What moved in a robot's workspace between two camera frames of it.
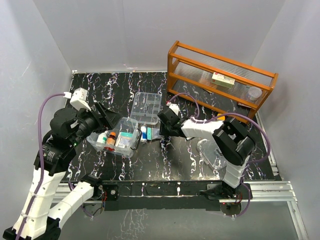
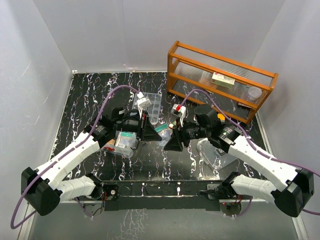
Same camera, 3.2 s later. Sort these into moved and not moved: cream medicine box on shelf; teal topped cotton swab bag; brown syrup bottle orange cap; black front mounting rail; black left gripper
Moved: black left gripper
Not moved: teal topped cotton swab bag; brown syrup bottle orange cap; black front mounting rail; cream medicine box on shelf
